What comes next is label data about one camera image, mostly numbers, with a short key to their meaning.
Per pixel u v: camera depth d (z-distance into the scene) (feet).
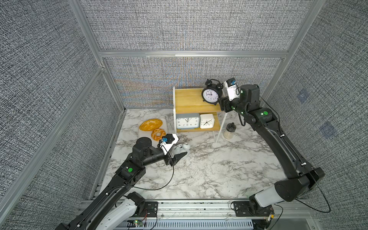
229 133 3.29
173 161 1.93
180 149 2.73
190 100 2.54
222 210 2.45
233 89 1.99
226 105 2.09
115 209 1.85
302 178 1.30
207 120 2.76
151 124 3.39
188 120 2.74
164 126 3.52
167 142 1.77
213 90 2.31
